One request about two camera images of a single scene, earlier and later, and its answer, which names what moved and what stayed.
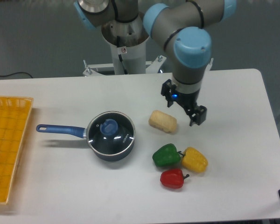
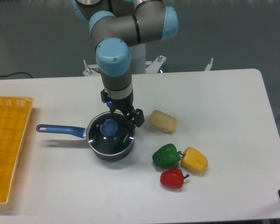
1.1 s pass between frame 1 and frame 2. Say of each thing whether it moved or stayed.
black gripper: moved
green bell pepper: stayed
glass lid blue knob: stayed
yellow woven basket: stayed
